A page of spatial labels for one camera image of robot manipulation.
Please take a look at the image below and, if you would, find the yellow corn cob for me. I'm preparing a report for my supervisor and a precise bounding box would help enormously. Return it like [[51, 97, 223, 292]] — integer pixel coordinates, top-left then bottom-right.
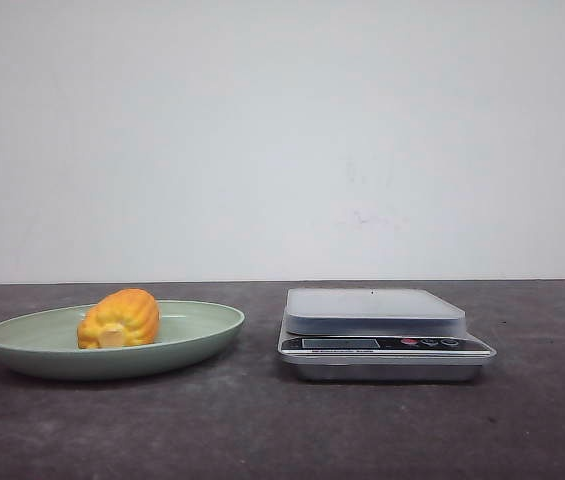
[[77, 288, 161, 349]]

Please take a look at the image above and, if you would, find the silver digital kitchen scale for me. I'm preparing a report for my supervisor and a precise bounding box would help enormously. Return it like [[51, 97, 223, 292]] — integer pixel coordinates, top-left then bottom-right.
[[278, 288, 497, 382]]

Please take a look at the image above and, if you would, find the light green oval plate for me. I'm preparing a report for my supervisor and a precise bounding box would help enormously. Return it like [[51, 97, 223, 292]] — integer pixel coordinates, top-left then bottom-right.
[[0, 300, 245, 381]]

